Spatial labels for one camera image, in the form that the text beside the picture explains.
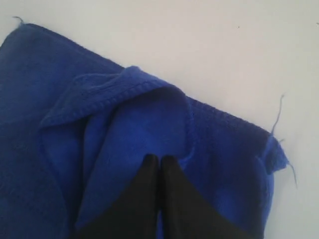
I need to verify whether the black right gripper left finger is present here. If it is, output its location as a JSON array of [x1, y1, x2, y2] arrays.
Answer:
[[77, 154, 159, 239]]

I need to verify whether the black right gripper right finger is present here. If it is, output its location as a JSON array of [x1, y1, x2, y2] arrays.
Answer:
[[160, 156, 251, 239]]

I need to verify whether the blue cloth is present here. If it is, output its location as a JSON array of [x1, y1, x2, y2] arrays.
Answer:
[[0, 22, 289, 239]]

